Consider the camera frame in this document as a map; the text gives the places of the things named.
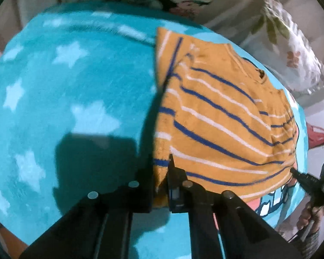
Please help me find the orange striped child shirt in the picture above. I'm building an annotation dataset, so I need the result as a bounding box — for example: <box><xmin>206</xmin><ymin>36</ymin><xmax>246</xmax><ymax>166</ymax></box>
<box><xmin>153</xmin><ymin>27</ymin><xmax>299</xmax><ymax>209</ymax></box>

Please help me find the patterned grey sleeve forearm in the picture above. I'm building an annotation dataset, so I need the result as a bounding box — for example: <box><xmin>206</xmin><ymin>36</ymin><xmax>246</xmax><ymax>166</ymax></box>
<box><xmin>291</xmin><ymin>231</ymin><xmax>320</xmax><ymax>259</ymax></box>

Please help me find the person's right hand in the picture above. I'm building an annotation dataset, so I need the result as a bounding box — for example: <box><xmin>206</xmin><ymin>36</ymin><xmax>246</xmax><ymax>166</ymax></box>
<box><xmin>296</xmin><ymin>202</ymin><xmax>323</xmax><ymax>234</ymax></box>

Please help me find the red patterned cloth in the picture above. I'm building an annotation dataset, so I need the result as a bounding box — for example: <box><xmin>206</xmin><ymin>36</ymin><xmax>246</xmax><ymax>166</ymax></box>
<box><xmin>306</xmin><ymin>123</ymin><xmax>324</xmax><ymax>150</ymax></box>

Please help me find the turquoise cartoon fleece blanket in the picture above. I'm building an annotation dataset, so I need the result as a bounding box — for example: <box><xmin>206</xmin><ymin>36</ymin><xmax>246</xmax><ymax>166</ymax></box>
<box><xmin>0</xmin><ymin>0</ymin><xmax>310</xmax><ymax>259</ymax></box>

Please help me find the white floral pillow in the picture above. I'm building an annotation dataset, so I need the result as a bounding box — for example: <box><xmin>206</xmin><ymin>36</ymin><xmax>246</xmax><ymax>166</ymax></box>
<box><xmin>240</xmin><ymin>0</ymin><xmax>324</xmax><ymax>96</ymax></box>

